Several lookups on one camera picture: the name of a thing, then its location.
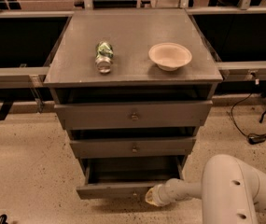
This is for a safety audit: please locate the grey middle drawer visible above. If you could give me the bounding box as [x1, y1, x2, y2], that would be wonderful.
[70, 137, 196, 159]

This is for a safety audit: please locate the grey metal rail left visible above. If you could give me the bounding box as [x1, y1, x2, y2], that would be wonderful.
[0, 67, 49, 89]

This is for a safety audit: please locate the grey top drawer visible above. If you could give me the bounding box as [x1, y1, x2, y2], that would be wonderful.
[54, 101, 213, 130]

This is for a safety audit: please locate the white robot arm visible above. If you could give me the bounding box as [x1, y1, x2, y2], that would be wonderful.
[145, 154, 266, 224]

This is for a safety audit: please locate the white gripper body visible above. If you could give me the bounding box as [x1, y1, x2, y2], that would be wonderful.
[151, 184, 170, 206]

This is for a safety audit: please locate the grey bottom drawer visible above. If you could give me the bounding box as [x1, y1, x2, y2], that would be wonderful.
[77, 155, 186, 199]

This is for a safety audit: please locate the grey metal rail right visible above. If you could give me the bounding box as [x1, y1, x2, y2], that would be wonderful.
[217, 61, 266, 82]

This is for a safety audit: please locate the black object bottom left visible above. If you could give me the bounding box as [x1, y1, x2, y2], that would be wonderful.
[0, 215, 7, 224]

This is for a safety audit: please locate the white paper bowl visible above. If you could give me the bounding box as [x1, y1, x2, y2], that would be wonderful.
[148, 43, 192, 71]

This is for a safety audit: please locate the grey metal rail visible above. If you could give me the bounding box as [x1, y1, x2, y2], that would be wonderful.
[217, 61, 266, 82]
[0, 67, 49, 89]

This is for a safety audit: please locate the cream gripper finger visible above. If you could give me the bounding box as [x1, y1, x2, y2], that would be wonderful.
[145, 188, 154, 204]

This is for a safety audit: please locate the grey drawer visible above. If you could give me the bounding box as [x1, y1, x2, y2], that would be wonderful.
[54, 101, 213, 130]
[77, 155, 186, 199]
[70, 137, 196, 159]

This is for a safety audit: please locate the crushed green soda can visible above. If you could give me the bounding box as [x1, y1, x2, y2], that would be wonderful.
[95, 41, 114, 74]

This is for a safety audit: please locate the black power adapter with cable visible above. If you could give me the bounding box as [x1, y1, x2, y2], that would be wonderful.
[230, 94, 266, 146]

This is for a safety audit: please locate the grey wooden drawer cabinet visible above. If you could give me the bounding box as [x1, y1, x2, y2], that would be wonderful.
[43, 8, 224, 173]

